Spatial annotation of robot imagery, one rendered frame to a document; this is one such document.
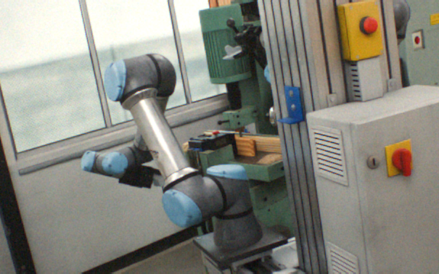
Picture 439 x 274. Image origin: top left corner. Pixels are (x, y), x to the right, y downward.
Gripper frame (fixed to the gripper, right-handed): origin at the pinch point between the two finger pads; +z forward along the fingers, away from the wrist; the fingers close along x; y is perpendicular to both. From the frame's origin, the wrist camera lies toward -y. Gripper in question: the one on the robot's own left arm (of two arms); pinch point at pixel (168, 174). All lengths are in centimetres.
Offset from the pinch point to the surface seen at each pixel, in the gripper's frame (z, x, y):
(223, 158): 19.4, 6.7, -10.6
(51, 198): 9, -138, 14
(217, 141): 14.6, 7.6, -16.3
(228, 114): 23.6, -0.1, -30.2
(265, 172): 24.4, 28.1, -6.2
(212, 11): 1, 9, -66
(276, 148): 35.5, 19.5, -17.9
